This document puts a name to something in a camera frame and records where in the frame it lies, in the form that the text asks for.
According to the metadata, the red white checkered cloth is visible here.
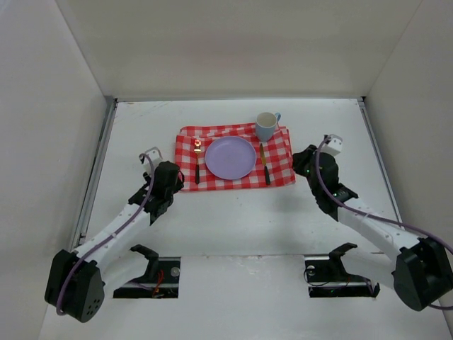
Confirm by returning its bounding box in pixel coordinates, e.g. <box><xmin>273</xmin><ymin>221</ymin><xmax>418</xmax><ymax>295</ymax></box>
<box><xmin>175</xmin><ymin>123</ymin><xmax>295</xmax><ymax>192</ymax></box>

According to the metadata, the gold knife green handle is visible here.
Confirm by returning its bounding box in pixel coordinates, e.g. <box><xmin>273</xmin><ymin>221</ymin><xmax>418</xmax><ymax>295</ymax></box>
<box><xmin>260</xmin><ymin>143</ymin><xmax>271</xmax><ymax>186</ymax></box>

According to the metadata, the gold fork green handle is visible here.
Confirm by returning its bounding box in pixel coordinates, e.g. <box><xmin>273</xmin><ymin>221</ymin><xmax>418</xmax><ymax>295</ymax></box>
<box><xmin>194</xmin><ymin>139</ymin><xmax>202</xmax><ymax>184</ymax></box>

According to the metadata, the light blue mug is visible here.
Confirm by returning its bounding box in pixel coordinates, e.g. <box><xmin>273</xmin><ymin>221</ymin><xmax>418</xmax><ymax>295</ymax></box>
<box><xmin>255</xmin><ymin>112</ymin><xmax>281</xmax><ymax>142</ymax></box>

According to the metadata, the purple plate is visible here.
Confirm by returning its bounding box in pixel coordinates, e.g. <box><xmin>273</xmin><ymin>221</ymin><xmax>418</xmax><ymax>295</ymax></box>
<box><xmin>205</xmin><ymin>136</ymin><xmax>257</xmax><ymax>180</ymax></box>

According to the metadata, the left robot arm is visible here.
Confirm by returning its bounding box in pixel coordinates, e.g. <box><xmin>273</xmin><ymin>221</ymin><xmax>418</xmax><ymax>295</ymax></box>
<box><xmin>44</xmin><ymin>161</ymin><xmax>184</xmax><ymax>323</ymax></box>

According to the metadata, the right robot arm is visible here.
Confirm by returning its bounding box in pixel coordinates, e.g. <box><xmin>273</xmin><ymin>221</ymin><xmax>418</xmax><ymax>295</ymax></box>
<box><xmin>292</xmin><ymin>145</ymin><xmax>452</xmax><ymax>311</ymax></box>

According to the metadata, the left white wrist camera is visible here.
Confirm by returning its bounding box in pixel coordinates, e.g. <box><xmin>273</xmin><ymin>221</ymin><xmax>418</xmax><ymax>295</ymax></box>
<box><xmin>139</xmin><ymin>147</ymin><xmax>163</xmax><ymax>167</ymax></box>

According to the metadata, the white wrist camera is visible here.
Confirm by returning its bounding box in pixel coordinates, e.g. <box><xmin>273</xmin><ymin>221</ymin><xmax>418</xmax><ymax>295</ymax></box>
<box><xmin>139</xmin><ymin>147</ymin><xmax>163</xmax><ymax>167</ymax></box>
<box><xmin>322</xmin><ymin>134</ymin><xmax>343</xmax><ymax>157</ymax></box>

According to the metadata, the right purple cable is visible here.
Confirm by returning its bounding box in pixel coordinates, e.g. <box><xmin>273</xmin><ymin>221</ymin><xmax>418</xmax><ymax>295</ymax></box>
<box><xmin>314</xmin><ymin>135</ymin><xmax>453</xmax><ymax>311</ymax></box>

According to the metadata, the purple cable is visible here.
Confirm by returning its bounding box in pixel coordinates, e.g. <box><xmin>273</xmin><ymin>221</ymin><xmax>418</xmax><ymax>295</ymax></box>
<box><xmin>314</xmin><ymin>135</ymin><xmax>453</xmax><ymax>311</ymax></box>
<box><xmin>55</xmin><ymin>152</ymin><xmax>156</xmax><ymax>316</ymax></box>

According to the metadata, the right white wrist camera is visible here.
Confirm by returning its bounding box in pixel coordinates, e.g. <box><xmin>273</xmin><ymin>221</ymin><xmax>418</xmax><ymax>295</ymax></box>
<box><xmin>322</xmin><ymin>134</ymin><xmax>343</xmax><ymax>157</ymax></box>

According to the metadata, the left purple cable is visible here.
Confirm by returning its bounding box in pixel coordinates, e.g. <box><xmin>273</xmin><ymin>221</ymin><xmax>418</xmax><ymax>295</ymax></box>
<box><xmin>55</xmin><ymin>152</ymin><xmax>156</xmax><ymax>316</ymax></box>

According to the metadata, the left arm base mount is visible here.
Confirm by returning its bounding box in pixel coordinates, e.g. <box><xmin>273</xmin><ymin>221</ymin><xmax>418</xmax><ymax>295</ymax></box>
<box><xmin>113</xmin><ymin>244</ymin><xmax>181</xmax><ymax>299</ymax></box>

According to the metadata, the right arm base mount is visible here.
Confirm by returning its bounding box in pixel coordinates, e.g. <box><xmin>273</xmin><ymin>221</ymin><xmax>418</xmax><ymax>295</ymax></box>
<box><xmin>303</xmin><ymin>242</ymin><xmax>380</xmax><ymax>298</ymax></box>

